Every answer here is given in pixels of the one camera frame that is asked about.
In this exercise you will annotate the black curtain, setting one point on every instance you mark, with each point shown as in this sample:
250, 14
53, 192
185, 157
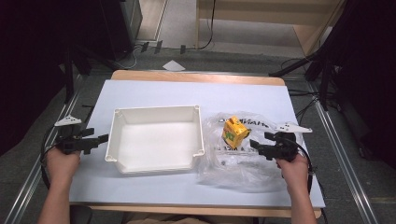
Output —
28, 62
370, 77

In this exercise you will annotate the pale blue table mat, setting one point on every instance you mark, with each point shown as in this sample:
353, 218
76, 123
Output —
174, 93

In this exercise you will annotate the metal floor rail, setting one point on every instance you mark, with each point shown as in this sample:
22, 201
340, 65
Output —
345, 161
37, 174

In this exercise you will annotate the person's left hand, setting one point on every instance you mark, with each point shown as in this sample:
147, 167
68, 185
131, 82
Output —
62, 165

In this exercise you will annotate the wooden table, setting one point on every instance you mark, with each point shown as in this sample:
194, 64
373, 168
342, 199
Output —
193, 76

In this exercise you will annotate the black cabinet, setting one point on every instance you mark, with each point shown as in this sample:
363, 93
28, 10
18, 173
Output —
109, 28

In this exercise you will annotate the white plastic bin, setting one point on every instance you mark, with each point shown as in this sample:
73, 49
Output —
155, 140

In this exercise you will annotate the black tripod stand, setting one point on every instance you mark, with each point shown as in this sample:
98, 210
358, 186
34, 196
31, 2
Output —
323, 77
69, 77

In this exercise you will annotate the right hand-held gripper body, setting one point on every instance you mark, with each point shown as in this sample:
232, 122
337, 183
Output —
285, 144

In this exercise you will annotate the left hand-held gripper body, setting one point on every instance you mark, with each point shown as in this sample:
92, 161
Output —
72, 141

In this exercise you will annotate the yellow box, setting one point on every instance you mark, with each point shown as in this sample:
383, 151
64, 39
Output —
234, 132

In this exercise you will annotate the black chair part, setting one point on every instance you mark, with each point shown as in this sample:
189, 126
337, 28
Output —
81, 215

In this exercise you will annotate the person's right hand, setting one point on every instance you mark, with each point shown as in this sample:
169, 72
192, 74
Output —
292, 172

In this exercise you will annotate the wooden shelf unit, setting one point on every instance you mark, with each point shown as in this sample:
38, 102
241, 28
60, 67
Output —
264, 12

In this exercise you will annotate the white paper sheet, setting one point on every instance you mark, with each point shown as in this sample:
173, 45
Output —
173, 66

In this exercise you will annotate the clear plastic bag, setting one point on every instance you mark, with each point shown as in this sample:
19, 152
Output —
236, 168

